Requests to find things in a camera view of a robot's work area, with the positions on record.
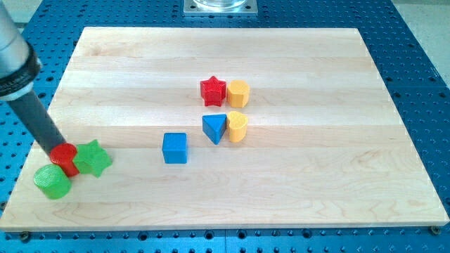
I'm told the blue triangle block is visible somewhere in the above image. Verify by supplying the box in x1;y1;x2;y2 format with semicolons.
202;114;226;145

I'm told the right board corner screw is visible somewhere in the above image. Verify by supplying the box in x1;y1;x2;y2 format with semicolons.
429;226;441;235

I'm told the blue cube block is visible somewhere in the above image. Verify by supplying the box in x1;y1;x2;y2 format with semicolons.
162;133;188;164

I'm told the yellow heart block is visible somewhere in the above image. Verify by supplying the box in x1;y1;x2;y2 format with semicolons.
227;111;248;143

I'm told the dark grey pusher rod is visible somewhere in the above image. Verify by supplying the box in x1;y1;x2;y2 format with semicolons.
7;91;66;156

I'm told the red cylinder block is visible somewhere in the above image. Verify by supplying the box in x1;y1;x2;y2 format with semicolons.
50;143;79;177

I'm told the red star block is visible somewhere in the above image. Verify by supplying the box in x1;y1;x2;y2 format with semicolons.
200;76;226;107

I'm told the board corner screw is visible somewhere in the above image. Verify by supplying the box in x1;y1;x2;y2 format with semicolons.
18;231;30;242
429;226;441;235

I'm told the wooden board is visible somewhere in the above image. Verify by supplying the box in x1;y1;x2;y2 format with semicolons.
1;27;449;232

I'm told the green cylinder block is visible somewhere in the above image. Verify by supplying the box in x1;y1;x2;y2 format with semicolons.
33;164;72;200

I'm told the green star block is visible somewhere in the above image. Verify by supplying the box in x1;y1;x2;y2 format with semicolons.
72;140;113;178

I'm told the yellow pentagon block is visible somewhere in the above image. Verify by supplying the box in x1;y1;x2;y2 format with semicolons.
226;80;250;108

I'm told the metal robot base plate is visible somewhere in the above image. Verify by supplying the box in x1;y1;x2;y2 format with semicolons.
183;0;258;16

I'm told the left board corner screw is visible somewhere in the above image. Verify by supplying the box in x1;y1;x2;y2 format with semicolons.
18;231;30;242

